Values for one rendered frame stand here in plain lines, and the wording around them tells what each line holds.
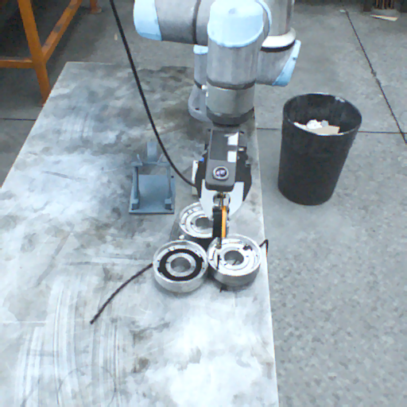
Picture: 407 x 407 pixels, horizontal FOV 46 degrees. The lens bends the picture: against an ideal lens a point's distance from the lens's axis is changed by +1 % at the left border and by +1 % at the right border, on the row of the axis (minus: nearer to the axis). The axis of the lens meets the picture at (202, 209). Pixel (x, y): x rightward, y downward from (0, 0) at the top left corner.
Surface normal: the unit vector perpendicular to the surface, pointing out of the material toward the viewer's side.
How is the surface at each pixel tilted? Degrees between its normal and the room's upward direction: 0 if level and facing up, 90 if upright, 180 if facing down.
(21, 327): 0
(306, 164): 94
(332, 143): 93
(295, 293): 0
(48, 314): 0
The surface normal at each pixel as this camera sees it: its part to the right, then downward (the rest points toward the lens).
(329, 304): 0.02, -0.72
